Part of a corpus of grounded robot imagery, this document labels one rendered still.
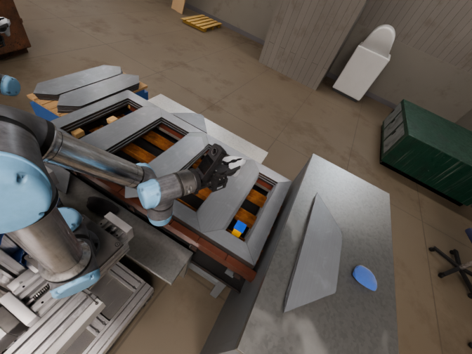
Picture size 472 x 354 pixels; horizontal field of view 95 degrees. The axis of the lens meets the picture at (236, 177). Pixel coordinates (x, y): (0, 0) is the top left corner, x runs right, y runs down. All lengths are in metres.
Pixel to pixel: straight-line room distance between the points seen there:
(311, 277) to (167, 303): 1.23
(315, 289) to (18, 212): 0.99
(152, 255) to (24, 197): 1.00
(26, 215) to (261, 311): 0.80
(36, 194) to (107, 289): 1.45
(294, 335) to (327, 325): 0.16
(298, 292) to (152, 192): 0.73
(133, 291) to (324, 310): 1.22
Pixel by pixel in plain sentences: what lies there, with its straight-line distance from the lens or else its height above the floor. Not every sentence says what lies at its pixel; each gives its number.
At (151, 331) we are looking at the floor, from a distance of 1.97.
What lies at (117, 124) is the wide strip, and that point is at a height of 0.87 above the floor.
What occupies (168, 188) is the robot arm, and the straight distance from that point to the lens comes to 0.62.
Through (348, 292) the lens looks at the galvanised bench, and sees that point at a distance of 1.22.
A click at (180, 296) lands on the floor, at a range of 2.01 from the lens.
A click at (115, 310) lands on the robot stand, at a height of 0.21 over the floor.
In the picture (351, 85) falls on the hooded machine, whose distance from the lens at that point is 6.35.
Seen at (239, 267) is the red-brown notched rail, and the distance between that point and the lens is 1.25.
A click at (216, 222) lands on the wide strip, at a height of 0.87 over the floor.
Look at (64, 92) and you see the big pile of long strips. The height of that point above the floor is 0.85.
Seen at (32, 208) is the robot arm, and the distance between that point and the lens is 0.46.
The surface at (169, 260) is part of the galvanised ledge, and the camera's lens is 1.36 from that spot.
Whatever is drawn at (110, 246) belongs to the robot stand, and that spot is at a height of 1.04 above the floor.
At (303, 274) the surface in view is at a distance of 1.09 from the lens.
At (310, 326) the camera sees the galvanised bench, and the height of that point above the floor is 1.05.
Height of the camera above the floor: 1.96
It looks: 46 degrees down
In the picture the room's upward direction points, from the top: 22 degrees clockwise
